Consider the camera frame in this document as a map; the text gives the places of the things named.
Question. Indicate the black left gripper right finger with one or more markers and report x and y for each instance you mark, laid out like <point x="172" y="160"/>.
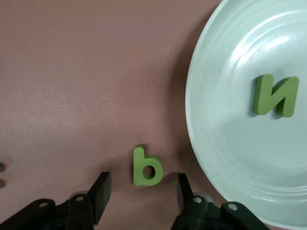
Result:
<point x="184" y="196"/>

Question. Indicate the green letter u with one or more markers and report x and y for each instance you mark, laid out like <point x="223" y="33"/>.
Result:
<point x="0" y="167"/>

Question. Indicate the green letter q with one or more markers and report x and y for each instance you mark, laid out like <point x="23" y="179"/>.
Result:
<point x="138" y="163"/>

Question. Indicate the light green plate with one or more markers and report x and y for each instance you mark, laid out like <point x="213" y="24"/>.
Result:
<point x="227" y="143"/>

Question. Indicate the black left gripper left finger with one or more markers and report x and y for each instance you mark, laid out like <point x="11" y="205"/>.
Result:
<point x="103" y="191"/>

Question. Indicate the green letter N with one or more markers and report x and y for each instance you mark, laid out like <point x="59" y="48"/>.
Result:
<point x="263" y="95"/>

